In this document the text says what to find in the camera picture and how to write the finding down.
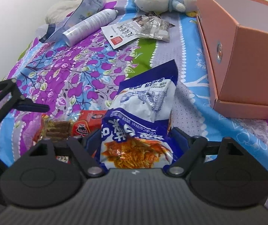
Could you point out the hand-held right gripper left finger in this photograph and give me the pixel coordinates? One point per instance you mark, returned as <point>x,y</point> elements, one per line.
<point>93,145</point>

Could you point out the red snack packet brown sticks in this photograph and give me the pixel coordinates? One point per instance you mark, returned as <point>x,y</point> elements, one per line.
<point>61,126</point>

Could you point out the pink cardboard box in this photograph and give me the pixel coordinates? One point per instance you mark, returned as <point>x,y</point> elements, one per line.
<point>246,63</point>

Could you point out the floral bed sheet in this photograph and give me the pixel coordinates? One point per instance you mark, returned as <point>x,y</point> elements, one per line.
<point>77,75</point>

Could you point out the clear plastic pouch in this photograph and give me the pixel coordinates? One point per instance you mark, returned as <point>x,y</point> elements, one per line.
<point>82,9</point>

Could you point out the clear packet of dark snacks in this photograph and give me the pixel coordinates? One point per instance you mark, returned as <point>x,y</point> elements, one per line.
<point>155,28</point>

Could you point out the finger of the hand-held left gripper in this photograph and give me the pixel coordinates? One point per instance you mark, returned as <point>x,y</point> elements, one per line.
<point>11,98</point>

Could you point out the white spray can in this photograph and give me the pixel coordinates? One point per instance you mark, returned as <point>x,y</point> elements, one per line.
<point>89,25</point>

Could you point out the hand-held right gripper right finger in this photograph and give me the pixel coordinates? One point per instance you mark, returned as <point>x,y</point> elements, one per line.
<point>179,140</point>

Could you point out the white packet with red label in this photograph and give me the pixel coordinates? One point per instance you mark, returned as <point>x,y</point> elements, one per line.
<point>119,34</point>

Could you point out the blue noodle snack packet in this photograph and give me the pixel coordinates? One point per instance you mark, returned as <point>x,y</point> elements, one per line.
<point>138,112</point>

